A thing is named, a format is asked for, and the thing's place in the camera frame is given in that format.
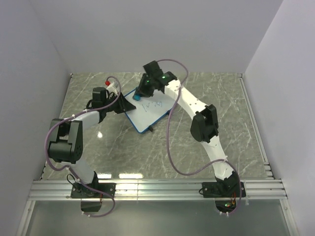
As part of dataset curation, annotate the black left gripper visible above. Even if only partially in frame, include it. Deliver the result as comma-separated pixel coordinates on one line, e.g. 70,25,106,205
103,92,135,115

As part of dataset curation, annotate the blue whiteboard eraser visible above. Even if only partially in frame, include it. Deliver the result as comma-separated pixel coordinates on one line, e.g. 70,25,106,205
132,94,141,101

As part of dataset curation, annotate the blue framed whiteboard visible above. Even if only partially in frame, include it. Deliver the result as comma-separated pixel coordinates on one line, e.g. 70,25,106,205
125,89,174,134

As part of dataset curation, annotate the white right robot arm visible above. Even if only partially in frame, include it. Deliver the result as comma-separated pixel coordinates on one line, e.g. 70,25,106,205
134,60,242,198

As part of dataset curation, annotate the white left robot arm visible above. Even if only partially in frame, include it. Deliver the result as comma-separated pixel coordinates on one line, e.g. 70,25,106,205
44,86,136,198

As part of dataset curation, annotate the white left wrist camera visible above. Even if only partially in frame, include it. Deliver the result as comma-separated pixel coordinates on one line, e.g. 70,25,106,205
105,80,120,95

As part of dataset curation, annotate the metal wire whiteboard stand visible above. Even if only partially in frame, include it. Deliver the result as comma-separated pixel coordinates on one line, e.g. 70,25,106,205
147,110,170,132

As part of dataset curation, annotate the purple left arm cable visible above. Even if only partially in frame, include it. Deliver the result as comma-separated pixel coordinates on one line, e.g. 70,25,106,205
44,76,122,218

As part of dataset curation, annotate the aluminium mounting rail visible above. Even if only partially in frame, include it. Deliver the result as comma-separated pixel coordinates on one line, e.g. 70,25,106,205
28,178,287,201

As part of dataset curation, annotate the aluminium side rail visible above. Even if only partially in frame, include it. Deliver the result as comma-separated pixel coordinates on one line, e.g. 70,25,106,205
237,73,275,179

